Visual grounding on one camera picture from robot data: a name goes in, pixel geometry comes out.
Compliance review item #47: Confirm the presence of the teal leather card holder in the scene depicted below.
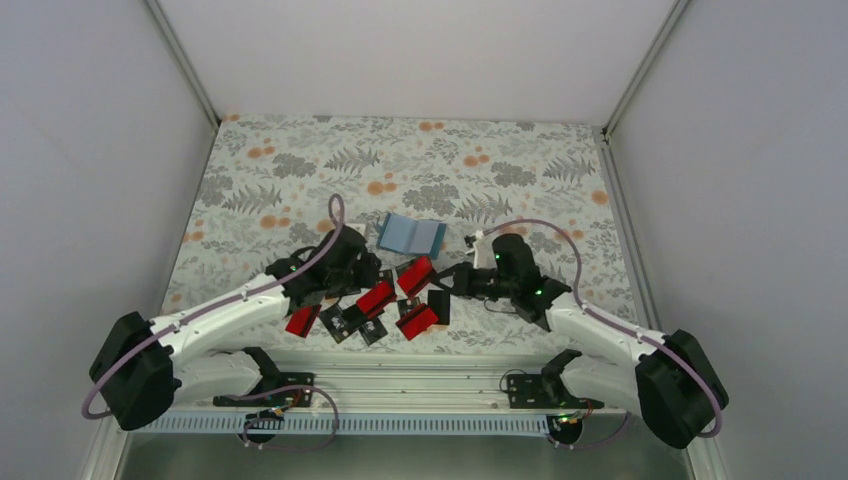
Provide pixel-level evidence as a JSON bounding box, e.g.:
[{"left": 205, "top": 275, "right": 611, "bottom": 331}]
[{"left": 376, "top": 212, "right": 447, "bottom": 260}]

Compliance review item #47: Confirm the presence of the aluminium rail base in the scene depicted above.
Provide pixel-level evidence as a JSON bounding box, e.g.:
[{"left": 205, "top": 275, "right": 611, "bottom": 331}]
[{"left": 109, "top": 349, "right": 705, "bottom": 415}]

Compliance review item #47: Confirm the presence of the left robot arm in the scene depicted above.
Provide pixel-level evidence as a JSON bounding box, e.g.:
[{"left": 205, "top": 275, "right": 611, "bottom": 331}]
[{"left": 89, "top": 226, "right": 382, "bottom": 431}]

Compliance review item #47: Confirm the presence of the small black card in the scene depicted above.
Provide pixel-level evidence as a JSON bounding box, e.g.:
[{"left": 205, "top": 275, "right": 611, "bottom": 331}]
[
  {"left": 396, "top": 297, "right": 422, "bottom": 318},
  {"left": 378, "top": 269, "right": 395, "bottom": 285},
  {"left": 358, "top": 317, "right": 388, "bottom": 346}
]

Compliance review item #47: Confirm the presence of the small black card top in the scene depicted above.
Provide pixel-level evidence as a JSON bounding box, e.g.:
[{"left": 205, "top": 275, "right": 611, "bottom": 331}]
[{"left": 378, "top": 269, "right": 395, "bottom": 285}]

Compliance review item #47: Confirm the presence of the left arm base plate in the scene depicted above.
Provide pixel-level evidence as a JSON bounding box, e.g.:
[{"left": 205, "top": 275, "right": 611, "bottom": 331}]
[{"left": 212, "top": 347, "right": 315, "bottom": 409}]

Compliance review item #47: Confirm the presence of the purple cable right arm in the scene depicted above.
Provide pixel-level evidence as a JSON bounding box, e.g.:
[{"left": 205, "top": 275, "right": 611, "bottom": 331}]
[{"left": 480, "top": 218, "right": 725, "bottom": 440}]

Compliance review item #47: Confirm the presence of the red black card centre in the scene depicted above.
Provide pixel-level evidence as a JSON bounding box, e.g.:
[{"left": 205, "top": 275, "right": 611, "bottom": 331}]
[{"left": 355, "top": 280, "right": 397, "bottom": 319}]

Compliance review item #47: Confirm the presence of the small black card middle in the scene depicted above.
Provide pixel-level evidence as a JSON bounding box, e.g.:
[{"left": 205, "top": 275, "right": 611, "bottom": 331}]
[{"left": 396, "top": 297, "right": 422, "bottom": 318}]

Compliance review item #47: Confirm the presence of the perforated cable duct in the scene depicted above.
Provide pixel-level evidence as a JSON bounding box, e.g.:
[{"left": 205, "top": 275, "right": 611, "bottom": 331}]
[{"left": 138, "top": 412, "right": 567, "bottom": 437}]

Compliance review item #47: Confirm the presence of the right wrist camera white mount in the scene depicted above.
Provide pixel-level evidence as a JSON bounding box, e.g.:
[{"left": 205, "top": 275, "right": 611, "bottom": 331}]
[{"left": 464, "top": 230, "right": 485, "bottom": 268}]

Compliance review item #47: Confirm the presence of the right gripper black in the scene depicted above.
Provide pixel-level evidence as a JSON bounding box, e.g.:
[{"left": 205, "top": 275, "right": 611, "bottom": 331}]
[{"left": 431, "top": 260, "right": 517, "bottom": 301}]

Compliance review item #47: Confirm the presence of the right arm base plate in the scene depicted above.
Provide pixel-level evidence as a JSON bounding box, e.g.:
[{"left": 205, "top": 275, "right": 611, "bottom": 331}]
[{"left": 500, "top": 349, "right": 604, "bottom": 410}]

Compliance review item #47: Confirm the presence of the black card lower left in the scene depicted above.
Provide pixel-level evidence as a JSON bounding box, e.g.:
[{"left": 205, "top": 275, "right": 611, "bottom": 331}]
[{"left": 319, "top": 305, "right": 367, "bottom": 343}]

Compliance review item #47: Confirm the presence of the floral table mat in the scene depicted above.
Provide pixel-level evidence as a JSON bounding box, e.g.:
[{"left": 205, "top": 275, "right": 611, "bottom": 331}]
[{"left": 161, "top": 114, "right": 641, "bottom": 323}]

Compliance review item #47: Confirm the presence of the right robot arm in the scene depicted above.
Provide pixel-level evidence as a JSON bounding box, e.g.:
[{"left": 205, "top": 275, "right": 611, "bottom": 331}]
[{"left": 435, "top": 234, "right": 729, "bottom": 449}]

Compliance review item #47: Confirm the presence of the black card far right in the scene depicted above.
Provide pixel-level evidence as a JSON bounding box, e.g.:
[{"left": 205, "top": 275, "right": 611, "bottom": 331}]
[{"left": 427, "top": 289, "right": 451, "bottom": 326}]

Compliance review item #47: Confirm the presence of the red card under pile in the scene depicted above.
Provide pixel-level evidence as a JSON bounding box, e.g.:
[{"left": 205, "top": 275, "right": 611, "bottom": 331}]
[{"left": 396, "top": 304, "right": 440, "bottom": 341}]

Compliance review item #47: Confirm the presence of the small black card bottom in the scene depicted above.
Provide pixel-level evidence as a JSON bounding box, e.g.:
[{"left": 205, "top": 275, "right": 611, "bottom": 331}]
[{"left": 358, "top": 317, "right": 388, "bottom": 346}]

